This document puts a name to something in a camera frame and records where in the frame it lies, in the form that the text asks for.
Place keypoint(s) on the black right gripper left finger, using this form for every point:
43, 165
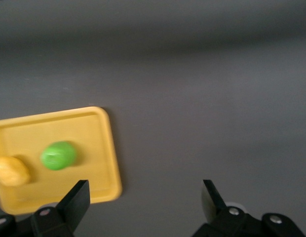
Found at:
71, 207

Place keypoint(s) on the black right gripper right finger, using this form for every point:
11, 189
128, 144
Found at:
217, 214

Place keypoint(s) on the green apple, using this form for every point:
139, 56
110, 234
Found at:
58, 155

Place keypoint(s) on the yellow potato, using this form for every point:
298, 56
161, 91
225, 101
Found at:
11, 170

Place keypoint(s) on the yellow plastic tray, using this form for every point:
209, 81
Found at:
98, 138

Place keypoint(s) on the dark grey table mat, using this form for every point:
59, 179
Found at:
192, 98

